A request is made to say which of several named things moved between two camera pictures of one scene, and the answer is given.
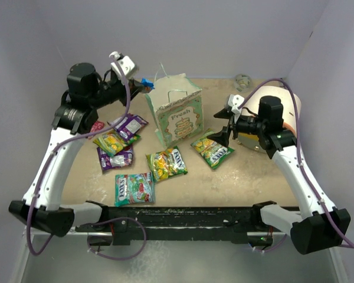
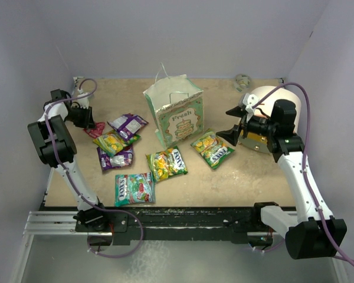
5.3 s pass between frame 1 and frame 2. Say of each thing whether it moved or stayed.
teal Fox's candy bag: stayed
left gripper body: moved
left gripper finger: moved
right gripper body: stayed
